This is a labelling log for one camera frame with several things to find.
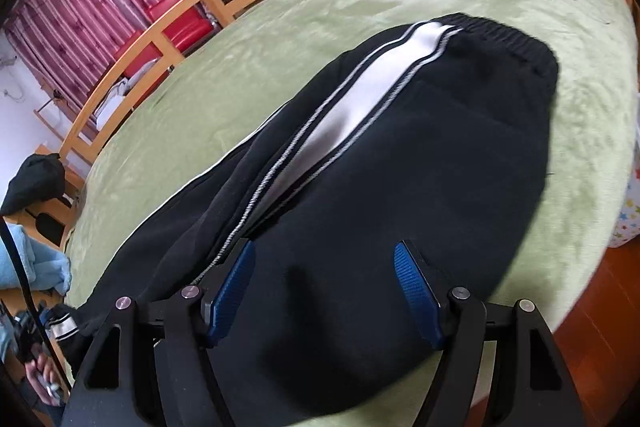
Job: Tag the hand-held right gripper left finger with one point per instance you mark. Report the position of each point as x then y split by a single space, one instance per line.
231 294

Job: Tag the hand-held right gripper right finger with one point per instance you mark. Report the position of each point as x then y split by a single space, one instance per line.
417 297

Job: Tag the black white-striped track pants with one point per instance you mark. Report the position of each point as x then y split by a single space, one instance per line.
425 157

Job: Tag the person's left hand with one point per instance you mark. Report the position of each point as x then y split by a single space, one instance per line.
45 382

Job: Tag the light blue cloth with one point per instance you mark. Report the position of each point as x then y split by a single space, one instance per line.
32 264

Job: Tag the wooden chair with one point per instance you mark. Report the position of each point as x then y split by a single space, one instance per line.
55 217

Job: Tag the black cloth bag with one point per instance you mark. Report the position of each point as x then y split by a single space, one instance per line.
32 184

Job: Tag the star-print white bag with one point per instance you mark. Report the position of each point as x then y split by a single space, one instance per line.
629 222

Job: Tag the green fleece blanket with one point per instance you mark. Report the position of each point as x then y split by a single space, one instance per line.
280 52

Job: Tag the red chair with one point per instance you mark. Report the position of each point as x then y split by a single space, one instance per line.
170 24

